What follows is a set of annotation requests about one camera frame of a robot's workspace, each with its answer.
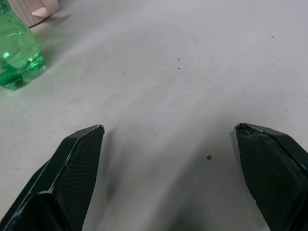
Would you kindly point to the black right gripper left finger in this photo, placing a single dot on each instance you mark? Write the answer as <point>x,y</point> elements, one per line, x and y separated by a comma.
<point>72,173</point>

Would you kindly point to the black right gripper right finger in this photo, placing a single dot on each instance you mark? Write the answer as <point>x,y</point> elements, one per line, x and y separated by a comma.
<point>269,168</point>

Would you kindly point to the green transparent plastic bottle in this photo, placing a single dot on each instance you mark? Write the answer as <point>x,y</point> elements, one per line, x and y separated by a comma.
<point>16,50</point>

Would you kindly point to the pale pink ribbed cup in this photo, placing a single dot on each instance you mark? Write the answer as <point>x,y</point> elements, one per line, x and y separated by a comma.
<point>29,12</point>

